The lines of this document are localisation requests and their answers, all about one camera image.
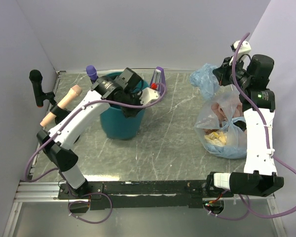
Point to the aluminium frame rail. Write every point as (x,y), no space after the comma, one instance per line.
(118,70)

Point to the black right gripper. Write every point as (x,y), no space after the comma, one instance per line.
(221,72)

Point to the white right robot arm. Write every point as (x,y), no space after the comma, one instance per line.
(259,177)

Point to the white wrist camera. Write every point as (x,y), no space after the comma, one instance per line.
(149,94)
(245,48)

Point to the teal plastic trash bin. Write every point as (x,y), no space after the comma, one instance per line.
(113,121)

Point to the beige microphone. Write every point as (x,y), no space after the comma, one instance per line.
(74,92)

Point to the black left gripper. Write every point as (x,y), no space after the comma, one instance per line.
(130,113)

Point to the clear bag with trash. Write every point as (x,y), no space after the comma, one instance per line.
(221,126)

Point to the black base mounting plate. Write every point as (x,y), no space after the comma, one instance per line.
(144,194)

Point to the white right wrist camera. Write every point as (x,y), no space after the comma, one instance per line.
(245,48)

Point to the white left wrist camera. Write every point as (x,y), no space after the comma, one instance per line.
(149,94)

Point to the purple metronome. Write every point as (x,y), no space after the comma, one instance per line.
(158,77)

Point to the light blue trash bag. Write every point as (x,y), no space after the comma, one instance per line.
(205,80)

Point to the black microphone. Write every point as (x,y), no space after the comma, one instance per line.
(40,96)

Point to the purple microphone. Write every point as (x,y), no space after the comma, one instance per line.
(92,73)

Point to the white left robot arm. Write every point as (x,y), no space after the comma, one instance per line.
(57,142)

